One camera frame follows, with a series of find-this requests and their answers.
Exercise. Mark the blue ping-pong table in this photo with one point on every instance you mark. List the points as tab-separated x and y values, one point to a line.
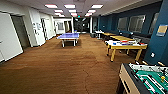
68	37

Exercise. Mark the light wooden game table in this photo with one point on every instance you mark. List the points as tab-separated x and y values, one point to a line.
126	46
113	35

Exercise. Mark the red bowl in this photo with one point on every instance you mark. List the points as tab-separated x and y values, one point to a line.
124	41

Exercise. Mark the rectangular ceiling light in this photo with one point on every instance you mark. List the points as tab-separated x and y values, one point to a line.
96	6
51	6
69	6

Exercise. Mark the dark framed window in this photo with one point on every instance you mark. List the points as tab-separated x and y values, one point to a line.
122	24
136	23

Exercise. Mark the green field foosball table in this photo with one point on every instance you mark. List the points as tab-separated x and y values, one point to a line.
146	80

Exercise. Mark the white hallway door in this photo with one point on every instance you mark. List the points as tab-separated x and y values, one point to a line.
10	36

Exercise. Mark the white wall outlet plate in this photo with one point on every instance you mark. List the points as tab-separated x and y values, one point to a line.
152	54

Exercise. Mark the yellow wall sign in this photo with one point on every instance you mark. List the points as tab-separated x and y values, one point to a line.
162	30

